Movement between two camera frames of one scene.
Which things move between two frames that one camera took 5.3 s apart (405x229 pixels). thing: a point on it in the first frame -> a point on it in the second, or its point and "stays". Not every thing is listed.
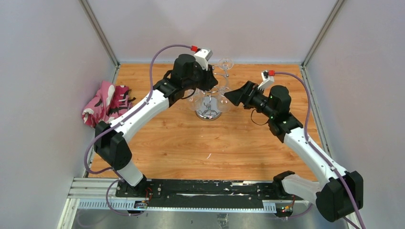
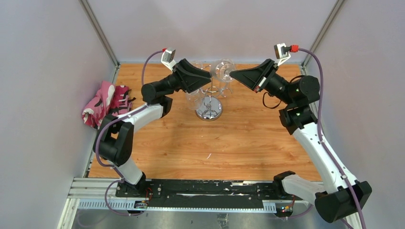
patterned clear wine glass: [223, 104] -> [221, 68]
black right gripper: [244, 95] -> [261, 75]
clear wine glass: [196, 101] stays
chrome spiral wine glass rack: [211, 109] stays
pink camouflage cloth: [111, 102] stays
